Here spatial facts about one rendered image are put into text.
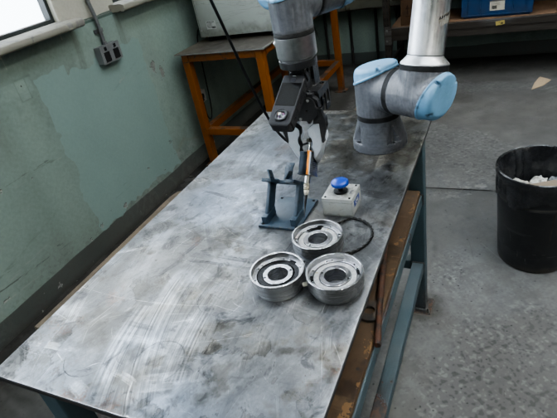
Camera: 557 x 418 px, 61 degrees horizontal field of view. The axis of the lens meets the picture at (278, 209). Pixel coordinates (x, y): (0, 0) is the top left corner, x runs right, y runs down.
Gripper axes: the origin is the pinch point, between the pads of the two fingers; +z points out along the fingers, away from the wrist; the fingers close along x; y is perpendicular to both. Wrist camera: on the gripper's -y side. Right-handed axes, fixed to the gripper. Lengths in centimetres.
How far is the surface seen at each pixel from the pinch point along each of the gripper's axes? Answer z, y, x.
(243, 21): 8, 189, 117
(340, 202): 12.9, 4.0, -4.0
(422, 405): 97, 16, -18
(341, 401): 41.6, -25.3, -10.3
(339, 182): 9.2, 6.3, -3.5
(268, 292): 13.5, -25.9, 0.1
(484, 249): 97, 102, -30
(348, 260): 13.6, -14.1, -11.4
